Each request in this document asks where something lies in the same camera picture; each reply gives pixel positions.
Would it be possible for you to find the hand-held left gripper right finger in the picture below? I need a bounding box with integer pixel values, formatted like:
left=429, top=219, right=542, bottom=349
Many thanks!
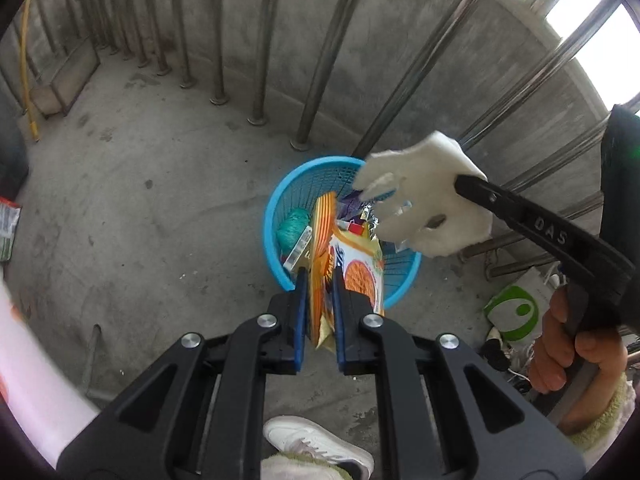
left=332, top=266, right=586, bottom=480

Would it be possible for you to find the green and red snack packet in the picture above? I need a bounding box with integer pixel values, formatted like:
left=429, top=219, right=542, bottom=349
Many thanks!
left=0, top=197, right=23, bottom=263

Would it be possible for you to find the yellow broom handle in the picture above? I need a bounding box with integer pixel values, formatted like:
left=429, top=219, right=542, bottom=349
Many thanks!
left=17, top=0, right=43, bottom=143

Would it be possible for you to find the purple snack wrapper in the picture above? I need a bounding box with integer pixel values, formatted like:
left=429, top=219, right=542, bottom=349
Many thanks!
left=337, top=195, right=373, bottom=223

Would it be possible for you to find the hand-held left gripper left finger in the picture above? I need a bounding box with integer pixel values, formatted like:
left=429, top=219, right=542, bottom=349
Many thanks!
left=56, top=266, right=310, bottom=480

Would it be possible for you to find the metal balcony railing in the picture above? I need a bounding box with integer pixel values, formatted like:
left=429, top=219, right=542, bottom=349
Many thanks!
left=30, top=0, right=640, bottom=281

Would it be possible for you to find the white torn paper towel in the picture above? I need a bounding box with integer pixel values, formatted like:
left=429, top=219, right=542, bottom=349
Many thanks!
left=354, top=131, right=495, bottom=258

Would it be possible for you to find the person's right hand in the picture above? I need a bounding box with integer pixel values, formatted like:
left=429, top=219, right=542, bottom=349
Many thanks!
left=529, top=287, right=628, bottom=433

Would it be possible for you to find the white sneaker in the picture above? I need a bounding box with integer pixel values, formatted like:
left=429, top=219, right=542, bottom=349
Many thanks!
left=262, top=415, right=375, bottom=480

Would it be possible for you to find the blue plastic mesh basket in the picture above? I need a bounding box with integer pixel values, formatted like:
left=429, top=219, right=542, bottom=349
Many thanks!
left=264, top=156, right=422, bottom=309

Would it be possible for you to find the grey metal dustpan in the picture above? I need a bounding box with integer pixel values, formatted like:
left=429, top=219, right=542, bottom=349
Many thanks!
left=30, top=35, right=101, bottom=118

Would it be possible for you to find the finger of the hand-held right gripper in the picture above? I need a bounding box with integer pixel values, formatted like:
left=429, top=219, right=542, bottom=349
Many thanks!
left=454, top=174, right=531, bottom=236

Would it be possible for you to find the person's right forearm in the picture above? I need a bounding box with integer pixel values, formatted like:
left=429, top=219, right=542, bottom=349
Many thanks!
left=565, top=375, right=638, bottom=466

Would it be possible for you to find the dark metal door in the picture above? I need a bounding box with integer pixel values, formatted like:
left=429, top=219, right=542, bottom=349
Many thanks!
left=0, top=90, right=28, bottom=196

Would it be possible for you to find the green and white bag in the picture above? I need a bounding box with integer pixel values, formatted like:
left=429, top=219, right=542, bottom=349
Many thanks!
left=482, top=266, right=563, bottom=346

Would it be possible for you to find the person's fuzzy trouser leg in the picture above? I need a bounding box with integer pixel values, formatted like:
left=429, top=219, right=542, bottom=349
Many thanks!
left=260, top=452, right=353, bottom=480

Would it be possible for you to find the silver foil wrapper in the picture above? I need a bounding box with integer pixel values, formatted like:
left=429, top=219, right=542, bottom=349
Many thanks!
left=282, top=225, right=313, bottom=268

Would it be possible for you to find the teal plastic bag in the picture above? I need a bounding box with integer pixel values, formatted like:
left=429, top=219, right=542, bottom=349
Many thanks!
left=276, top=208, right=312, bottom=256

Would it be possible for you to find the orange snack packet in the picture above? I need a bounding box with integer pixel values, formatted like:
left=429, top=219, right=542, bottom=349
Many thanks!
left=306, top=191, right=386, bottom=351

